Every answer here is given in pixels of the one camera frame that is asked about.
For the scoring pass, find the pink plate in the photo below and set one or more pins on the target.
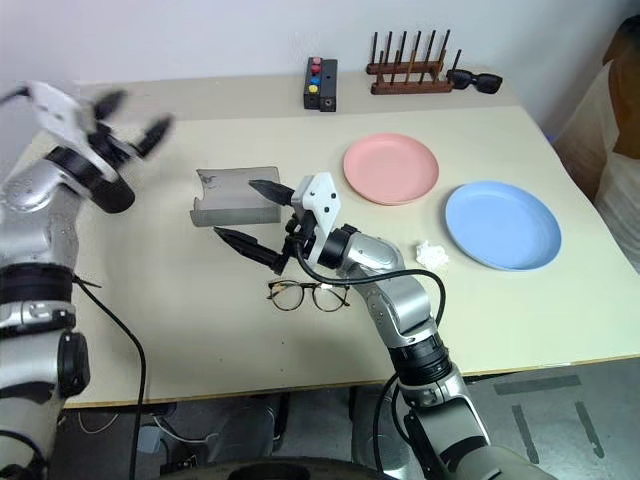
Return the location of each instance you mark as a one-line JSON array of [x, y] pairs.
[[390, 167]]

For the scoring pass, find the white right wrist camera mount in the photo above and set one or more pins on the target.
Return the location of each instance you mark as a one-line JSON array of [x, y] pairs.
[[322, 200]]

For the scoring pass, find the grey open glasses case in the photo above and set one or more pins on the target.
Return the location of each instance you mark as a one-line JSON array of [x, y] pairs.
[[235, 200]]

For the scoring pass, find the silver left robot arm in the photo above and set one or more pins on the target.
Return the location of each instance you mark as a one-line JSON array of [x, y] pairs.
[[30, 192]]

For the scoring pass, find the brown wooden plate rack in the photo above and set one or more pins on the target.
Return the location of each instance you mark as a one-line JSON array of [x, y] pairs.
[[410, 85]]

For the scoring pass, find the blue plate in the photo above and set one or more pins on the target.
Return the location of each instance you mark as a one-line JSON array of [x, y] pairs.
[[502, 225]]

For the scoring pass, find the clear plastic bag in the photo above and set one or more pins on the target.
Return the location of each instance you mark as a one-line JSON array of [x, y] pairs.
[[620, 200]]

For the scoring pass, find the tortoiseshell round eyeglasses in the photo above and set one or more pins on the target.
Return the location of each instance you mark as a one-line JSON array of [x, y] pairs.
[[282, 295]]

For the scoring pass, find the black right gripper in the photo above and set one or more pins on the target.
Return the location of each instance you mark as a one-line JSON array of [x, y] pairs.
[[301, 232]]

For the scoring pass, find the black box with coloured buttons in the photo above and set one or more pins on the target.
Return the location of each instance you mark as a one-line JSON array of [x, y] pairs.
[[327, 87]]

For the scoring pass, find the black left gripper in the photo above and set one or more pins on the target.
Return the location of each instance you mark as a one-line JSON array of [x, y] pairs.
[[112, 145]]

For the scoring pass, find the grey floor tape strip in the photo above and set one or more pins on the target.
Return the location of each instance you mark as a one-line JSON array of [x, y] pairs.
[[590, 430], [537, 385], [525, 432]]

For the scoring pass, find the black sunglasses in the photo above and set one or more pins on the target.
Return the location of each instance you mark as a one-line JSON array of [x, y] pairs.
[[480, 81]]

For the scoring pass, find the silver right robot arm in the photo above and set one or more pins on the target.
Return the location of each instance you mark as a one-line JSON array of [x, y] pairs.
[[400, 300]]

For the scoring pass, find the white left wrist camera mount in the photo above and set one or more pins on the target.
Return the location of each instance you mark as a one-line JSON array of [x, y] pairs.
[[55, 107]]

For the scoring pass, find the crumpled white paper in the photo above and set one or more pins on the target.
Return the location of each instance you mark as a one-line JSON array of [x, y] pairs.
[[432, 254]]

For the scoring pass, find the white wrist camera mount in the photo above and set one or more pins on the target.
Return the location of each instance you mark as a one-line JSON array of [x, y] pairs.
[[322, 200], [55, 107]]

